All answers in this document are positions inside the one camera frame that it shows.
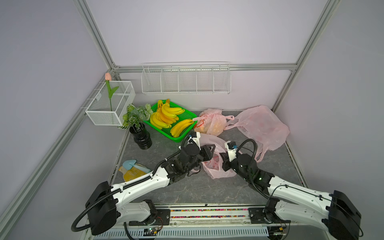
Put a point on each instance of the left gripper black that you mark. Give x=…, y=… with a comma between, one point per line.
x=208, y=151

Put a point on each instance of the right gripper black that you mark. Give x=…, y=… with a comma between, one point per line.
x=226, y=165

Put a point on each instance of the printed pink plastic bag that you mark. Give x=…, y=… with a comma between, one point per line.
x=214, y=167
x=212, y=122

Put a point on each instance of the yellow banana bunch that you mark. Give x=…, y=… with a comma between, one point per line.
x=164, y=114
x=180, y=127

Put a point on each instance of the plain pink plastic bag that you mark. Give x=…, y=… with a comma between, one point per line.
x=262, y=125

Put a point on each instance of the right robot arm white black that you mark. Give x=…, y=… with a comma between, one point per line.
x=332, y=212

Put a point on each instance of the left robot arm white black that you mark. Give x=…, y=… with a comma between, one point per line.
x=111, y=205

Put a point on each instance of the yellow banana bunch in basket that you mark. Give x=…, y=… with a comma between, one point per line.
x=164, y=114

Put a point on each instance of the green plastic basket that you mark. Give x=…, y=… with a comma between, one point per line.
x=167, y=132

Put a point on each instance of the black plant vase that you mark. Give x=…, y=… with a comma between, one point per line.
x=141, y=136

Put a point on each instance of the yellow white work glove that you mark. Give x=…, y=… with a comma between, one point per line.
x=134, y=172

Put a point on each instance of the green potted plant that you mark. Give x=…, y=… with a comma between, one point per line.
x=135, y=116

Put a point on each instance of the pink artificial tulip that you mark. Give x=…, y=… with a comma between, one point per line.
x=111, y=91

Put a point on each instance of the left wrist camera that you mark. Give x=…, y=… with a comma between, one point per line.
x=194, y=138

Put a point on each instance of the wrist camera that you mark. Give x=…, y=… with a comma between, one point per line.
x=194, y=138
x=231, y=147

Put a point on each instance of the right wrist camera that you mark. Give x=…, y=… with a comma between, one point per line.
x=231, y=147

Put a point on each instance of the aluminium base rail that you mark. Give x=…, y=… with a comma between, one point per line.
x=210, y=222

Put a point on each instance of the white wire shelf back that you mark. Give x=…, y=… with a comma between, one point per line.
x=187, y=78

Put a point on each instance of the white wire basket left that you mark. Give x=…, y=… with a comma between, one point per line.
x=108, y=106

